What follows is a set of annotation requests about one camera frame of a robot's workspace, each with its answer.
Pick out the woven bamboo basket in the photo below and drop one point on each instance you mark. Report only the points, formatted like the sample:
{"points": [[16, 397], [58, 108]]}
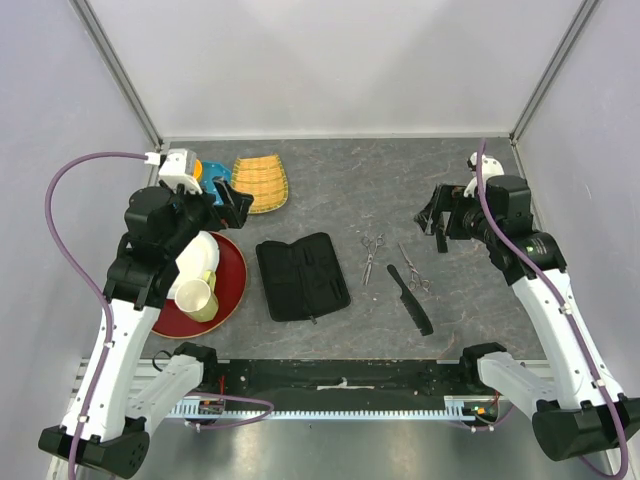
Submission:
{"points": [[265, 179]]}

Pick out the white paper plate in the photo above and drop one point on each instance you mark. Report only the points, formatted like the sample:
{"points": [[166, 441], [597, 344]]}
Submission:
{"points": [[200, 260]]}

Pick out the black zip tool case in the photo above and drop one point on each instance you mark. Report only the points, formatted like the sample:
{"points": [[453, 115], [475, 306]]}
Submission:
{"points": [[302, 280]]}

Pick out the right aluminium frame post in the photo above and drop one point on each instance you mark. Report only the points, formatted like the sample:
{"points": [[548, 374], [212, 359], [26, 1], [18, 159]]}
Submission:
{"points": [[566, 45]]}

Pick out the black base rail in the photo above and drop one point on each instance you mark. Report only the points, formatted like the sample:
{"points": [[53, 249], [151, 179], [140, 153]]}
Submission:
{"points": [[341, 385]]}

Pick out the blue dotted plate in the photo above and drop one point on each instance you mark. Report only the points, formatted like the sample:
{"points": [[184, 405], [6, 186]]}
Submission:
{"points": [[211, 171]]}

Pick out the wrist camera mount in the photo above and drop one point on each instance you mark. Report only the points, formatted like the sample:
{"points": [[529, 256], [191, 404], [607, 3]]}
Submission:
{"points": [[176, 167], [486, 168]]}

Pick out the red round tray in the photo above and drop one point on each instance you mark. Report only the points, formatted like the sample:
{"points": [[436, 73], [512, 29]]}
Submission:
{"points": [[230, 267]]}

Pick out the left aluminium frame post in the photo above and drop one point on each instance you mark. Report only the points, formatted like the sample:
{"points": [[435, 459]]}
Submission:
{"points": [[89, 19]]}

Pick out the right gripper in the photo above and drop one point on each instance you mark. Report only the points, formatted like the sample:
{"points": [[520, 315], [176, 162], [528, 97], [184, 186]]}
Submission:
{"points": [[445, 198]]}

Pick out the white cable duct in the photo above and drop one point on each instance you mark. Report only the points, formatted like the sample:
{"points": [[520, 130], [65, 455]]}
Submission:
{"points": [[192, 409]]}

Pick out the yellow-green cup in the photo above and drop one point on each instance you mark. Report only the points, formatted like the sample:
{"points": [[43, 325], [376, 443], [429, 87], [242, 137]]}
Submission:
{"points": [[196, 298]]}

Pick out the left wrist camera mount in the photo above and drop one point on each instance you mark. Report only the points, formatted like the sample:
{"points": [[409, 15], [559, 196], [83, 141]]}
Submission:
{"points": [[176, 167]]}

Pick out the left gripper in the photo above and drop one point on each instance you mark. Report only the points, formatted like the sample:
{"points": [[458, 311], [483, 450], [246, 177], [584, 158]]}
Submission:
{"points": [[233, 213]]}

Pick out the orange bowl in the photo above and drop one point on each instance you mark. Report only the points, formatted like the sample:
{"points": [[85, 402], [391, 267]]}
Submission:
{"points": [[198, 170]]}

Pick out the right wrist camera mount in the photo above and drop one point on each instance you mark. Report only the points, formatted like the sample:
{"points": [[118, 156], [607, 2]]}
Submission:
{"points": [[486, 168]]}

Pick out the black hair comb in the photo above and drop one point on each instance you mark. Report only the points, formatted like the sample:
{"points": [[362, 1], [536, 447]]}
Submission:
{"points": [[411, 304]]}

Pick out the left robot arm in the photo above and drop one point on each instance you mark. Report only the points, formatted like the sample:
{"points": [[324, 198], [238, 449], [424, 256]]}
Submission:
{"points": [[106, 428]]}

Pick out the aluminium frame post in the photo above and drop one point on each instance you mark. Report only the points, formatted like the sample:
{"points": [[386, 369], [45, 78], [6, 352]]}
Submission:
{"points": [[566, 45], [89, 19]]}

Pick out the silver scissors right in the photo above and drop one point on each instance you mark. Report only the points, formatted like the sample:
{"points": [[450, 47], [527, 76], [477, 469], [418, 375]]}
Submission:
{"points": [[416, 279]]}

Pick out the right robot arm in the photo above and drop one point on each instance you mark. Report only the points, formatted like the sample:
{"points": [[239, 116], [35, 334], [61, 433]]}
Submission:
{"points": [[583, 410]]}

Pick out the silver scissors left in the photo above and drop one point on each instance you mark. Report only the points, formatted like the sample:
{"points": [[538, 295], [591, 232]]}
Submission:
{"points": [[372, 245]]}

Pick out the silver scissors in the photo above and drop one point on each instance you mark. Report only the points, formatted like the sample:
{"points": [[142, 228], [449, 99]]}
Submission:
{"points": [[372, 245], [416, 279]]}

